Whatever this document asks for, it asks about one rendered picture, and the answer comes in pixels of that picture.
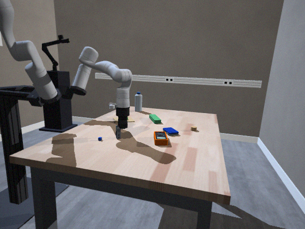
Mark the tan square mat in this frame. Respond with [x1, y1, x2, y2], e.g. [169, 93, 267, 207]
[113, 117, 134, 123]

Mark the orange digital multimeter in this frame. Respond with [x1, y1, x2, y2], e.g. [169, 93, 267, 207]
[154, 131, 168, 146]

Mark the green rectangular box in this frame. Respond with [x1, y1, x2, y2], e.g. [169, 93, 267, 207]
[149, 114, 161, 124]

